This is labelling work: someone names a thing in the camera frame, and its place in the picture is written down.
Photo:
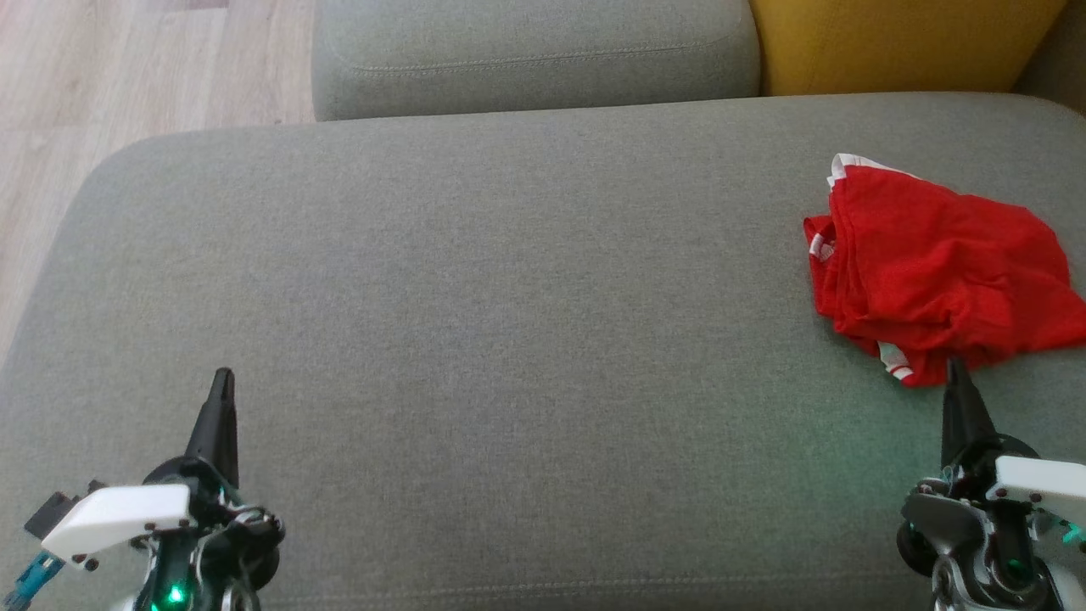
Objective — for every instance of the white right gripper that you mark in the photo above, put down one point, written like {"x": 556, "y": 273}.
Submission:
{"x": 1027, "y": 484}

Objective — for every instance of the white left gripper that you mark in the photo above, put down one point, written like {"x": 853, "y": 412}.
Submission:
{"x": 119, "y": 518}

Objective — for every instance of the red mesh shorts white hem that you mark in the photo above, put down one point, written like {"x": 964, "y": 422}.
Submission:
{"x": 950, "y": 255}

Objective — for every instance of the grey sofa seat cushion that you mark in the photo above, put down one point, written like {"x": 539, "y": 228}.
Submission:
{"x": 509, "y": 297}

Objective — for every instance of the grey sofa corner cushion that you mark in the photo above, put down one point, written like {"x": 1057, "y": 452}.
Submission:
{"x": 1060, "y": 76}

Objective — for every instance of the yellow sofa cushion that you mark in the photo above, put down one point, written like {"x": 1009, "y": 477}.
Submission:
{"x": 899, "y": 42}

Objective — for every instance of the grey sofa back cushion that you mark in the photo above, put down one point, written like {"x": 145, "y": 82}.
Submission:
{"x": 534, "y": 51}

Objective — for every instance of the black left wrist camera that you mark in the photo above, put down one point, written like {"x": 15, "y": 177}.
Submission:
{"x": 51, "y": 513}

